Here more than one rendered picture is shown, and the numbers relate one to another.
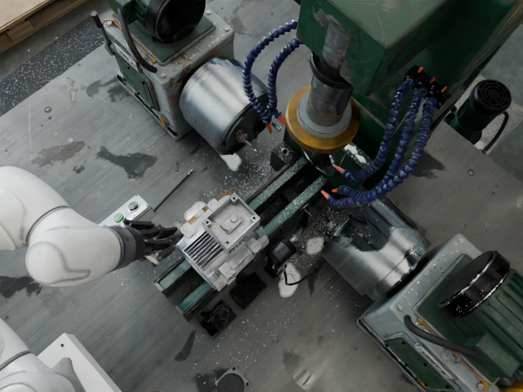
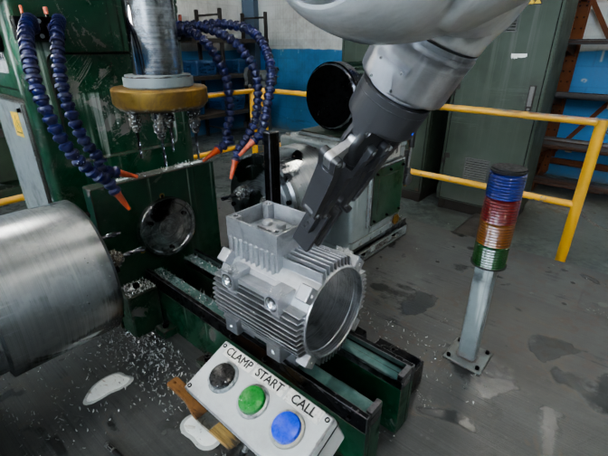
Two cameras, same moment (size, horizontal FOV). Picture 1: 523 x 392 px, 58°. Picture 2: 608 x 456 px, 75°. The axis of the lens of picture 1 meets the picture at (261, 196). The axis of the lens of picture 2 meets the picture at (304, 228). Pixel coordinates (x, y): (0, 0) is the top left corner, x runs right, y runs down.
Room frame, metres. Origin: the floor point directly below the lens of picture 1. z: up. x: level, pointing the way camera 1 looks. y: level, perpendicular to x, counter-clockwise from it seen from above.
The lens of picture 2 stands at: (0.29, 0.69, 1.41)
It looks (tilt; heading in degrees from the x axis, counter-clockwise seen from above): 25 degrees down; 272
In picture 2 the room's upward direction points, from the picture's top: straight up
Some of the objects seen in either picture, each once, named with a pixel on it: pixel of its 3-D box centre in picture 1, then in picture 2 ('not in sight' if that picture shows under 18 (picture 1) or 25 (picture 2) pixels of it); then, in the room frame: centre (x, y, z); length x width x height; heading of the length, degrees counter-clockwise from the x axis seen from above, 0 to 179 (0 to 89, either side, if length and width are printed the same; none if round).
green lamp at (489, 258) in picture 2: not in sight; (490, 252); (-0.04, 0.02, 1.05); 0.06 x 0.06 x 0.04
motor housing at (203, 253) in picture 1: (221, 243); (290, 289); (0.33, 0.10, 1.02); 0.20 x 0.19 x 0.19; 141
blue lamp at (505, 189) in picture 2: not in sight; (506, 184); (-0.04, 0.02, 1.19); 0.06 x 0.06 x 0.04
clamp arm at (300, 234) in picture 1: (303, 225); (273, 191); (0.38, -0.12, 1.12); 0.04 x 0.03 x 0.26; 140
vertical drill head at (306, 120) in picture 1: (330, 92); (151, 30); (0.59, -0.13, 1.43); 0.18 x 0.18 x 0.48
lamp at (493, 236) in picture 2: not in sight; (495, 231); (-0.04, 0.02, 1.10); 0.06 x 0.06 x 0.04
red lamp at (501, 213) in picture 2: not in sight; (500, 208); (-0.04, 0.02, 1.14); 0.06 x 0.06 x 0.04
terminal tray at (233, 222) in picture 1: (231, 224); (272, 235); (0.36, 0.07, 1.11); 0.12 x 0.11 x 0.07; 141
